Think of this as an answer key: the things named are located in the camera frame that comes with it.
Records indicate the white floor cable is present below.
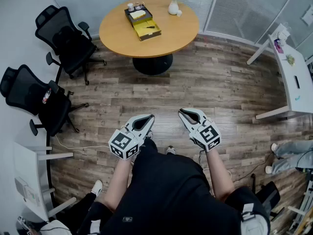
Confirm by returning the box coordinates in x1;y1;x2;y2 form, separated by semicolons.
55;135;111;150

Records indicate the yellow and black tray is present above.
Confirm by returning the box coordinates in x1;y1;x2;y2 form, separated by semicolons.
124;5;162;42

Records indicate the yellow bread-shaped sponge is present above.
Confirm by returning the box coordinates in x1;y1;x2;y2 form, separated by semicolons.
129;10;147;21

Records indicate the white metal rack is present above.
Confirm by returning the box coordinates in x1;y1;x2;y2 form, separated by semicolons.
287;172;313;235

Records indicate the black floor cable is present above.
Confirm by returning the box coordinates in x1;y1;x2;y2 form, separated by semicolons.
232;153;273;183

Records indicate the small green plant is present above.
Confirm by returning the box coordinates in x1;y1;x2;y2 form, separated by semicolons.
282;54;296;67

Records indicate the white vase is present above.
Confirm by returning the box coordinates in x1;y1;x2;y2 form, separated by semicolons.
168;0;179;16

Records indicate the black mesh office chair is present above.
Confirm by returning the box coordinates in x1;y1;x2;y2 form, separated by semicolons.
35;5;107;86
0;64;90;137

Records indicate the white desk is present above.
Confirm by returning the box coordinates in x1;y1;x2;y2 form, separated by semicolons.
13;141;77;222
246;23;313;120

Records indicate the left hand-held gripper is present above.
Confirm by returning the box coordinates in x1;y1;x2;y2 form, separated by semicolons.
108;114;156;161

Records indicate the person's black clothing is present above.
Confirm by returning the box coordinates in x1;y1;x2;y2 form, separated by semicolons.
78;138;271;235

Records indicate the round wooden table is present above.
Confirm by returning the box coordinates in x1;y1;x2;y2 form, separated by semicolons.
99;0;200;75

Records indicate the bottle with red label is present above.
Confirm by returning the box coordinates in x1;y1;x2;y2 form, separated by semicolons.
42;88;52;105

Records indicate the white plastic device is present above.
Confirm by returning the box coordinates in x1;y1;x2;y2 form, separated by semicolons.
14;177;41;207

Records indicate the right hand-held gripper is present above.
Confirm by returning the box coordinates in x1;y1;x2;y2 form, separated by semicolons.
178;107;222;153

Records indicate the person's right forearm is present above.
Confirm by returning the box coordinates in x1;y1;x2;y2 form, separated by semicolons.
204;145;237;202

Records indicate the purple item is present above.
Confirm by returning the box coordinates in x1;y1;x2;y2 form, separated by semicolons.
273;38;284;53

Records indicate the person's left forearm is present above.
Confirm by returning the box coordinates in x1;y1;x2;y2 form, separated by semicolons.
104;153;134;212

